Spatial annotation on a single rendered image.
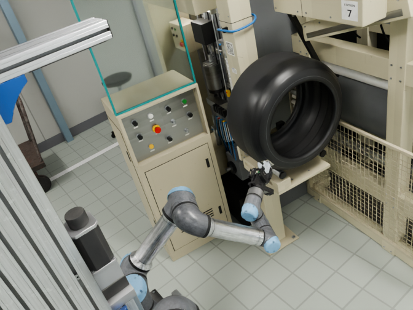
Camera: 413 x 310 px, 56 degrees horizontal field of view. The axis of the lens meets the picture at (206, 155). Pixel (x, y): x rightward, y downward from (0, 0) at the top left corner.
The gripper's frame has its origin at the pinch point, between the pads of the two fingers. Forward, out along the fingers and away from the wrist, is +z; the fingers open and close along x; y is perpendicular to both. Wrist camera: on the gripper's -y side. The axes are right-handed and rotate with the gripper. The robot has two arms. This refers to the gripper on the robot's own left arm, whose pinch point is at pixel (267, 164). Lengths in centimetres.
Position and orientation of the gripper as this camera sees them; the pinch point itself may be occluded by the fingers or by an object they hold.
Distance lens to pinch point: 200.6
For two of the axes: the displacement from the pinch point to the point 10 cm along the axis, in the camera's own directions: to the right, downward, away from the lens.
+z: 3.2, -6.8, 6.6
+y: -5.5, -7.0, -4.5
